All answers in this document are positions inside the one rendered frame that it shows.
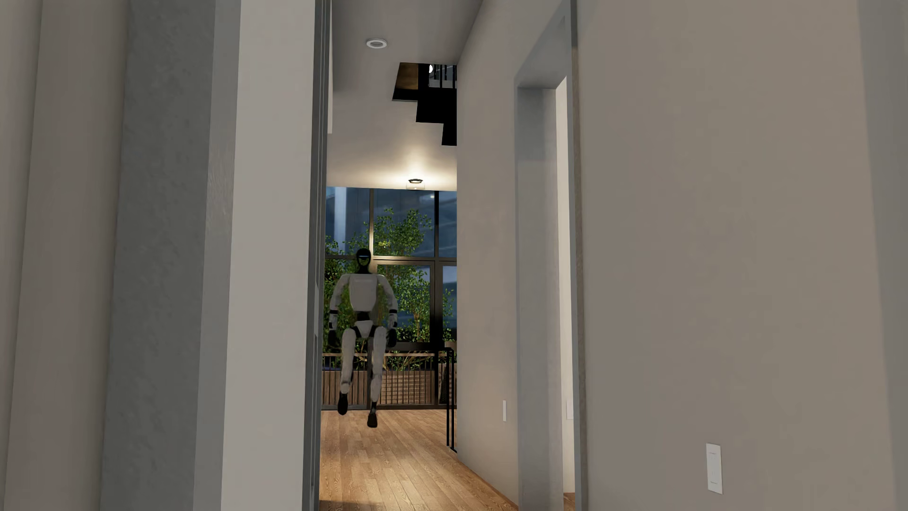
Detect grey sliding door edge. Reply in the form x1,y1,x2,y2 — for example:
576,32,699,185
303,0,333,511

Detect wood topped balcony railing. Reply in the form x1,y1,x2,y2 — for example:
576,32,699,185
321,348,455,410

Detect black metal stair handrail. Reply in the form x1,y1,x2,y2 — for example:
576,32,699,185
445,347,457,453

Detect black floating staircase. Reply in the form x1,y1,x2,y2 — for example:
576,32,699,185
392,62,458,147

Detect black framed glass window wall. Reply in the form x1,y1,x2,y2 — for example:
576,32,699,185
325,186,458,356

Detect grey doorway frame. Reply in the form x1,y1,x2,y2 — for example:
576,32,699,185
513,0,587,511

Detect white wall light switch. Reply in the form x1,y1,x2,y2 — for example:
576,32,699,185
705,443,724,495

